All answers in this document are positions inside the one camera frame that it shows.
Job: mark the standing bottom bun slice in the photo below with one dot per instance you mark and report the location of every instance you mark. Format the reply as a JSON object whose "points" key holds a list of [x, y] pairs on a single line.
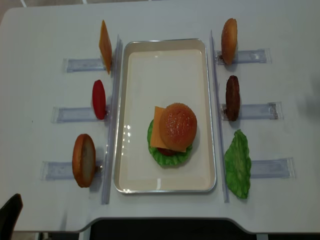
{"points": [[84, 160]]}

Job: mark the orange cheese slice on burger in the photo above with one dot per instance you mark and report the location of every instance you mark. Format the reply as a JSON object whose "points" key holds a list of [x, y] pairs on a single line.
{"points": [[156, 140]]}

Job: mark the clear holder rail middle left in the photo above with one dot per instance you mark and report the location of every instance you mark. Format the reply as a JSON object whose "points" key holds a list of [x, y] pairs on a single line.
{"points": [[73, 115]]}

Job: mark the clear holder rail top left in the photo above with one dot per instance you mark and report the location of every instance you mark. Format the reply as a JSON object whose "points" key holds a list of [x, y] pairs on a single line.
{"points": [[82, 65]]}

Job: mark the long clear rail right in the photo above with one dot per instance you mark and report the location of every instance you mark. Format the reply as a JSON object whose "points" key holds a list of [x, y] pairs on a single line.
{"points": [[225, 190]]}

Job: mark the standing green lettuce leaf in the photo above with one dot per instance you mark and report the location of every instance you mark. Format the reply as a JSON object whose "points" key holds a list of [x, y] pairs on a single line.
{"points": [[238, 165]]}

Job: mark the standing sesame bun right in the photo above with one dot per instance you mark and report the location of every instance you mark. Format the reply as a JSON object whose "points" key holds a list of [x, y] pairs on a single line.
{"points": [[229, 39]]}

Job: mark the long clear rail left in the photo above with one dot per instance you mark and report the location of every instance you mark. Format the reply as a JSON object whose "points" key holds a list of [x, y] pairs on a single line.
{"points": [[113, 112]]}

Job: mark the long clear rail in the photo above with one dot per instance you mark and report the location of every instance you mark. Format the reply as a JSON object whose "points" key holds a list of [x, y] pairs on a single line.
{"points": [[225, 190], [113, 112]]}

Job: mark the standing brown meat patty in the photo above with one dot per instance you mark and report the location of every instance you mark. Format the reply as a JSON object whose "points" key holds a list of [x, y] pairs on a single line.
{"points": [[232, 97]]}

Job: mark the green lettuce leaf on burger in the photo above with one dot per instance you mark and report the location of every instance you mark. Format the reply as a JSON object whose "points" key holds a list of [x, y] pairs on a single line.
{"points": [[175, 159]]}

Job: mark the sesame top bun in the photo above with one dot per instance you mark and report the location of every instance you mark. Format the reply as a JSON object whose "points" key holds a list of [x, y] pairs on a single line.
{"points": [[178, 126]]}

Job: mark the clear holder rail middle right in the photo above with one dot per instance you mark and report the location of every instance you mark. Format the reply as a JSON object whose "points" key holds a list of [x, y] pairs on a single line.
{"points": [[266, 111]]}

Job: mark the standing orange cheese slice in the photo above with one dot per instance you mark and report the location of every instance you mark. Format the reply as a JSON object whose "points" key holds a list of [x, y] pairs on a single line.
{"points": [[105, 47]]}

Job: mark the standing red tomato slice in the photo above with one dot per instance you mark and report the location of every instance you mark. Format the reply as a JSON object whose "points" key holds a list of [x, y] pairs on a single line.
{"points": [[99, 99]]}

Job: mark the white rectangular metal tray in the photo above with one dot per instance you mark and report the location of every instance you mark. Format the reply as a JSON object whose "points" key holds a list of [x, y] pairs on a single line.
{"points": [[158, 73]]}

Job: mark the red tomato slice on burger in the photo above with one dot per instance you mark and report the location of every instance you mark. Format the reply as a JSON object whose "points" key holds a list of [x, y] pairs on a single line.
{"points": [[166, 152]]}

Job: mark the clear holder rail bottom right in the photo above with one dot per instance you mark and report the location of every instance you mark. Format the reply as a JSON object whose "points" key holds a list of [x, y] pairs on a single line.
{"points": [[273, 169]]}

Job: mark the clear holder rail bottom left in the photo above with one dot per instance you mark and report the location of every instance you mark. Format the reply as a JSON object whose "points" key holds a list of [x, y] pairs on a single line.
{"points": [[51, 171]]}

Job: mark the clear holder rail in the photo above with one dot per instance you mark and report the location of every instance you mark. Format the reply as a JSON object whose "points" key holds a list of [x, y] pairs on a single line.
{"points": [[262, 56], [266, 111], [73, 115], [82, 65], [51, 171], [273, 169]]}

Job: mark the sesame bun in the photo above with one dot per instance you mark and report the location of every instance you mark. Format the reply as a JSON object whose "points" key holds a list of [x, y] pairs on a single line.
{"points": [[178, 126], [229, 39]]}

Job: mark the black chair corner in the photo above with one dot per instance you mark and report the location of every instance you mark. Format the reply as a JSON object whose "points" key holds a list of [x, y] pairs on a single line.
{"points": [[9, 215]]}

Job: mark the clear holder rail top right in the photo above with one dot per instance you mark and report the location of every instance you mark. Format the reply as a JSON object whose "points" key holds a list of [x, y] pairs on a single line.
{"points": [[262, 56]]}

